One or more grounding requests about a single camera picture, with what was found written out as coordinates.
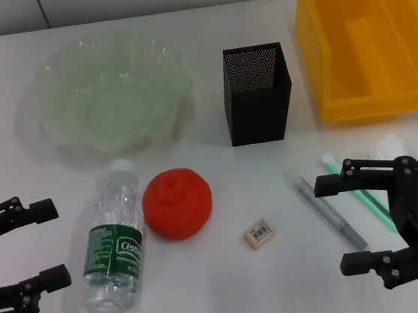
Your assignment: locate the grey marker pen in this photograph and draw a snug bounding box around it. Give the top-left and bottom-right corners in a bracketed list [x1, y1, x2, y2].
[282, 163, 370, 258]

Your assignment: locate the green utility knife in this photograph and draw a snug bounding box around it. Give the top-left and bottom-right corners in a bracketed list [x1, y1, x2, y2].
[320, 145, 398, 241]

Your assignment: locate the clear water bottle green label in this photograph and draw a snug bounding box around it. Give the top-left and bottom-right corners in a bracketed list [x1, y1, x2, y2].
[65, 156, 155, 313]

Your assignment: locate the beige eraser with barcode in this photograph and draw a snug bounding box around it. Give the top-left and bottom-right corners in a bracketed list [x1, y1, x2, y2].
[241, 217, 279, 252]

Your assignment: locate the white garlic bulb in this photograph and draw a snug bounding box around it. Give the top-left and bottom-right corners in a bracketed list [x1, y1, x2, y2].
[367, 133, 409, 164]

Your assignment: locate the red tomato toy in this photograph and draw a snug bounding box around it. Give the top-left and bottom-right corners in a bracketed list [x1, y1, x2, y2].
[138, 164, 217, 245]

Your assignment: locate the black mesh pen holder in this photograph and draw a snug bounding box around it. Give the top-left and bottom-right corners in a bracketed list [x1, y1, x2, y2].
[217, 41, 299, 148]

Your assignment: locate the green glass fruit plate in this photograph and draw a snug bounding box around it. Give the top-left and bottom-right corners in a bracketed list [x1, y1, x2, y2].
[5, 21, 201, 170]

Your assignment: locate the yellow plastic bin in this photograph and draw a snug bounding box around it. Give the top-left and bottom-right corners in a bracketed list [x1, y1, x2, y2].
[291, 0, 418, 128]

